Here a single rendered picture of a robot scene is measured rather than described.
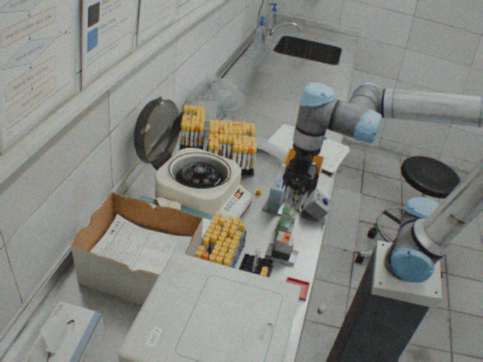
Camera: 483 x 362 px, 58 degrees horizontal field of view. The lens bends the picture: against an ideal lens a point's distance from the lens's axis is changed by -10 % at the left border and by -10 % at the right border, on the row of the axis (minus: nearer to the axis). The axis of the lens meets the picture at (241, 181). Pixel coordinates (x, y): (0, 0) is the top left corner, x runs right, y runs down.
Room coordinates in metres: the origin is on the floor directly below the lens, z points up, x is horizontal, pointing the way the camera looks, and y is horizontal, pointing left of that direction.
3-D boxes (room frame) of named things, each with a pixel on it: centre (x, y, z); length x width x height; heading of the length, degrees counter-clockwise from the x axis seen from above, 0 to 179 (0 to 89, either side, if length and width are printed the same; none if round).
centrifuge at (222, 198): (1.24, 0.12, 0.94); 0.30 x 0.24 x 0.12; 70
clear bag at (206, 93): (1.78, 0.20, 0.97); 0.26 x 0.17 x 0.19; 4
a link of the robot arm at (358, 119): (0.99, -0.25, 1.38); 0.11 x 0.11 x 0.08; 70
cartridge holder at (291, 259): (1.03, -0.15, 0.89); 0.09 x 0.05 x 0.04; 77
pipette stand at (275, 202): (1.27, -0.13, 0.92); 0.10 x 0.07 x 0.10; 164
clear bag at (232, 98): (1.95, 0.13, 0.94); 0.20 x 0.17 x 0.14; 144
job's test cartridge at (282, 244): (1.03, -0.15, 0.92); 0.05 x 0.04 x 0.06; 77
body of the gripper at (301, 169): (1.00, -0.14, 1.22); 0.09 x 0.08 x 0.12; 167
